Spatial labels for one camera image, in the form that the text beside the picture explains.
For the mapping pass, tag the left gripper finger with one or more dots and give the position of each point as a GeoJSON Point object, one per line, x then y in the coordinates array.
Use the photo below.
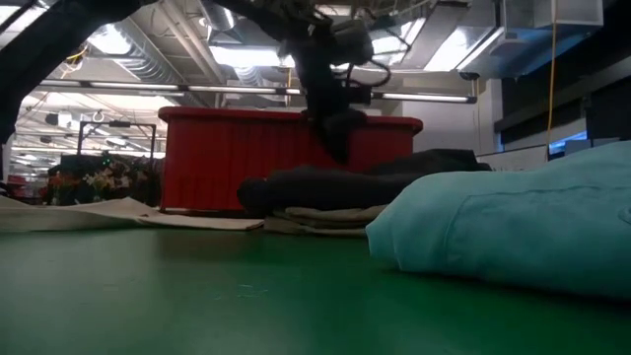
{"type": "Point", "coordinates": [352, 128]}
{"type": "Point", "coordinates": [332, 140]}

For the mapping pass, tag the beige garment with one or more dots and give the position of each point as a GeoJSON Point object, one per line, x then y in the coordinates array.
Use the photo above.
{"type": "Point", "coordinates": [325, 219]}

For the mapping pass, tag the teal garment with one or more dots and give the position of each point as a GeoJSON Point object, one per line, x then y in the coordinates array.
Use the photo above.
{"type": "Point", "coordinates": [517, 232]}

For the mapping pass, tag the red plastic laundry bin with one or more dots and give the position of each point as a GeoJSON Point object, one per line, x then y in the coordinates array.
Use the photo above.
{"type": "Point", "coordinates": [222, 158]}

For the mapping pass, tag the white partition panel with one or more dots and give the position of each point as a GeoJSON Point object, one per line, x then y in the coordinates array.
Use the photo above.
{"type": "Point", "coordinates": [512, 159]}

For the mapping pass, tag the long ceiling light bar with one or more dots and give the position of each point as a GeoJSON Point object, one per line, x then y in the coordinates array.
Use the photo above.
{"type": "Point", "coordinates": [148, 87]}

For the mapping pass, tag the green table mat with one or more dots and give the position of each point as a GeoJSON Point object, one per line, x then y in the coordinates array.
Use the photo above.
{"type": "Point", "coordinates": [197, 305]}

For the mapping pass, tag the bunch of flowers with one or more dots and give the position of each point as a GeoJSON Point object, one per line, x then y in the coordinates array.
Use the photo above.
{"type": "Point", "coordinates": [103, 180]}

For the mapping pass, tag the white bonavita tote bag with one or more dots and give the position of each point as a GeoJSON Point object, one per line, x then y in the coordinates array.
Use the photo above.
{"type": "Point", "coordinates": [98, 214]}

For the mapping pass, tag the black board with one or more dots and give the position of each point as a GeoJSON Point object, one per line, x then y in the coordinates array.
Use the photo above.
{"type": "Point", "coordinates": [74, 165]}

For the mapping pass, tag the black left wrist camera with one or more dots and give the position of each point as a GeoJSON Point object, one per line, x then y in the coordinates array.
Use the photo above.
{"type": "Point", "coordinates": [352, 42]}

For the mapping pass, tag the short round silver duct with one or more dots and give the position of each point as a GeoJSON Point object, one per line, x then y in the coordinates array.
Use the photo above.
{"type": "Point", "coordinates": [219, 15]}

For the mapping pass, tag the rectangular metal ceiling duct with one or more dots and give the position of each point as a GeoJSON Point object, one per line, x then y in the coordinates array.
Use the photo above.
{"type": "Point", "coordinates": [443, 39]}

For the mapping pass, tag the round silver ceiling duct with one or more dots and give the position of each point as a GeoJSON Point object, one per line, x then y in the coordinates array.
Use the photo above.
{"type": "Point", "coordinates": [143, 54]}

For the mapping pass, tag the black metal stand frame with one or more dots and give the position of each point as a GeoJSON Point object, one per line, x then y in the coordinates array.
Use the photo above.
{"type": "Point", "coordinates": [116, 124]}

